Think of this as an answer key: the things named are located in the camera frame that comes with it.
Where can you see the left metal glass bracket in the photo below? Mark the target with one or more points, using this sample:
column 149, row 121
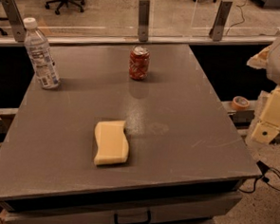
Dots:
column 15, row 20

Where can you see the grey drawer with black handle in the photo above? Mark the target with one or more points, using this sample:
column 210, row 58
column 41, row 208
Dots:
column 199, row 209

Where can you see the right metal glass bracket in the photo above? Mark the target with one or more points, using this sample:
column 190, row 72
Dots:
column 217, row 30

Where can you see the middle metal glass bracket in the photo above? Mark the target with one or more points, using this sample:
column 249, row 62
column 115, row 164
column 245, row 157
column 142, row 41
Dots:
column 143, row 20

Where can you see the clear plastic water bottle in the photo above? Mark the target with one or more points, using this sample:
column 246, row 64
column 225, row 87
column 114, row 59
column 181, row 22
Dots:
column 38, row 49

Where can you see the yellow sponge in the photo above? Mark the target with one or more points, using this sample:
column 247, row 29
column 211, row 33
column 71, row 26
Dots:
column 112, row 144

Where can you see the metal glass bracket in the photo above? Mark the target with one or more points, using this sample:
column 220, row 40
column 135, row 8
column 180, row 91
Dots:
column 15, row 20
column 217, row 30
column 143, row 20

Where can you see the roll of tan tape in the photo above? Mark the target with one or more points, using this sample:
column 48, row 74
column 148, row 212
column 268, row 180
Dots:
column 240, row 103

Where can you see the red coke can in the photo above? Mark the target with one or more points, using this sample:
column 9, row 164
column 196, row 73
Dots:
column 139, row 62

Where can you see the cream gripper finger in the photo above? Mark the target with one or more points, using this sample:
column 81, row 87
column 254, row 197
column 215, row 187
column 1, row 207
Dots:
column 265, row 132

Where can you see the glass barrier panel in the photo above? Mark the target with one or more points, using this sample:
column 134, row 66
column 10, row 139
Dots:
column 171, row 21

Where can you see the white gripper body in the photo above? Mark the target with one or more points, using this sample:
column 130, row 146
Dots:
column 271, row 111

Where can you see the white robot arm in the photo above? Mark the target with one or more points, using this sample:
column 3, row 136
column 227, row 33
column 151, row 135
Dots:
column 268, row 59

